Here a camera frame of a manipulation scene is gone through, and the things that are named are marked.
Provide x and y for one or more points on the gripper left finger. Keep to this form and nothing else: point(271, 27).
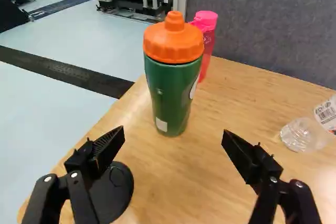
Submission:
point(78, 171)

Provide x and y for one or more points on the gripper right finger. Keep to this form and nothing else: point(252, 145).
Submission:
point(265, 171)

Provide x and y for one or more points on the clear plastic bottle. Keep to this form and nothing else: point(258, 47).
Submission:
point(302, 134)

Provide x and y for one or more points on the green bottle with orange cap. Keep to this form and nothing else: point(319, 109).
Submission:
point(170, 90)

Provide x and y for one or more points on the pink bottle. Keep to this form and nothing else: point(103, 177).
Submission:
point(207, 45)

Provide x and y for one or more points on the wooden table with black legs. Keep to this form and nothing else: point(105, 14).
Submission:
point(210, 169)

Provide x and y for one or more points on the grey partition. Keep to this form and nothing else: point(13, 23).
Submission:
point(262, 19)

